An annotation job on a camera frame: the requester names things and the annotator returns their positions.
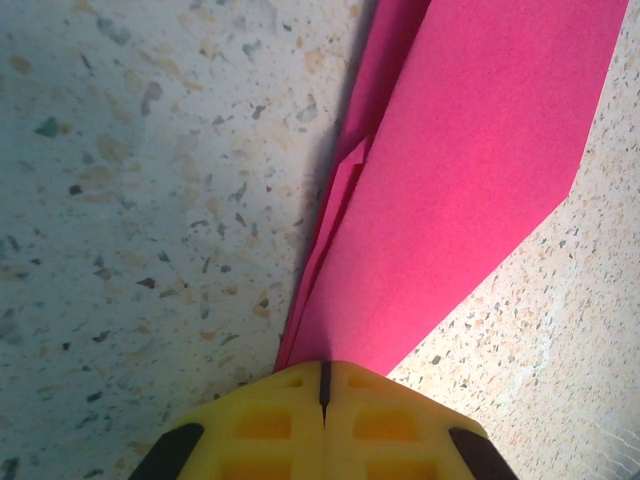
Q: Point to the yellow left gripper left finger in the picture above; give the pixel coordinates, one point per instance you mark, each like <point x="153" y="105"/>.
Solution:
<point x="260" y="435"/>

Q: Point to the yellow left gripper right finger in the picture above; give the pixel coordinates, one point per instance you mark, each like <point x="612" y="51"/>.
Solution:
<point x="390" y="435"/>

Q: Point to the pink paper sheet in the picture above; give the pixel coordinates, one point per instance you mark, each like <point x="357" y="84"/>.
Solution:
<point x="475" y="175"/>

